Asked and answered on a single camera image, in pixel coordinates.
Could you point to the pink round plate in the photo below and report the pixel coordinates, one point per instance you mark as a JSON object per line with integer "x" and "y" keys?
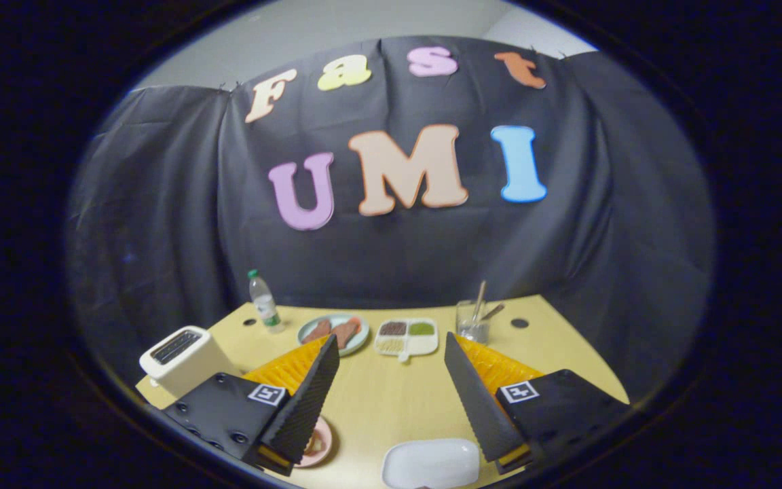
{"x": 328, "y": 435}

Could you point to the reddish meat slice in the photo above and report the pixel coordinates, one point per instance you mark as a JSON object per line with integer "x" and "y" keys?
{"x": 347, "y": 333}
{"x": 318, "y": 331}

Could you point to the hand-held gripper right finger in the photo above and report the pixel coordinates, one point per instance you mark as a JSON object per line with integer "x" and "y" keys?
{"x": 476, "y": 401}

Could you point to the teal round plate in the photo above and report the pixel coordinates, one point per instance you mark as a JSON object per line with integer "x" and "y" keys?
{"x": 337, "y": 318}

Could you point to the black backdrop cloth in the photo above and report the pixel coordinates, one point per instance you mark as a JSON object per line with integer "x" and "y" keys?
{"x": 567, "y": 224}

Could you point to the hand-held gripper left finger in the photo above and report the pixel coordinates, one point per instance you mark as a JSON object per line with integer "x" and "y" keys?
{"x": 306, "y": 401}

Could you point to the white toaster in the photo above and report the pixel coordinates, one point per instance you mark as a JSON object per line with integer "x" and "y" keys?
{"x": 187, "y": 372}

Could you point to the clear plastic water bottle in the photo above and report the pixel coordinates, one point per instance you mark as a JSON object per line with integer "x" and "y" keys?
{"x": 265, "y": 309}

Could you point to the wooden stick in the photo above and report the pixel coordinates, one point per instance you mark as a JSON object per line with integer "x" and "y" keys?
{"x": 478, "y": 302}

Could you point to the white divided grain dish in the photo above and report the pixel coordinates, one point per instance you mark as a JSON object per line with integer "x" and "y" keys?
{"x": 406, "y": 337}

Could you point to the clear glass cup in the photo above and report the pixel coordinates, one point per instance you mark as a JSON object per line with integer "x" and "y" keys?
{"x": 466, "y": 320}

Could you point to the food on pink plate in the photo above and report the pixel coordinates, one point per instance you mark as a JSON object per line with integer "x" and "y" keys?
{"x": 315, "y": 445}

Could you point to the white rectangular plate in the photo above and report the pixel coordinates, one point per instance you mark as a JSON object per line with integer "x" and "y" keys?
{"x": 432, "y": 463}

